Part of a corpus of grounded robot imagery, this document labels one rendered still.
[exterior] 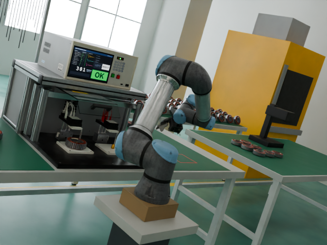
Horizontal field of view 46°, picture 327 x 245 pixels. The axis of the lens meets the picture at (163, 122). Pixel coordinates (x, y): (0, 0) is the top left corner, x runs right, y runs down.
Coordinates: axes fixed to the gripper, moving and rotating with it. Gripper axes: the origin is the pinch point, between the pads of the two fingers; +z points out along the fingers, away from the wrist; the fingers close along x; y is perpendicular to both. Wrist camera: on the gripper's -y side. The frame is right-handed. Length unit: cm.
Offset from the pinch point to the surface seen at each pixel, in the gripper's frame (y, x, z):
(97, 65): -17, -52, -22
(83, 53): -17, -61, -28
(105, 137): 4.5, -35.3, 13.0
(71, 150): 29, -58, -3
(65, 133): 12, -60, 7
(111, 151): 20.1, -34.3, 3.9
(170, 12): -365, 110, 154
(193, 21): -341, 141, 138
